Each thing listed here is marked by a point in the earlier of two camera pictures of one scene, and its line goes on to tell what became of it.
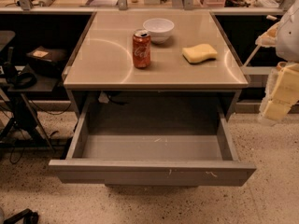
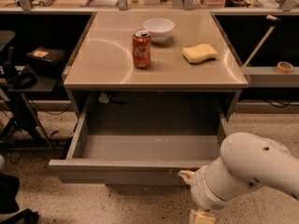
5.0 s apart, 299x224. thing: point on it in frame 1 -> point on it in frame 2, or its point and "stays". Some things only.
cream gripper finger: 269,37 -> 188,175
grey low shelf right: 258,76 stays
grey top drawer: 150,140 stays
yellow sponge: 199,53 stays
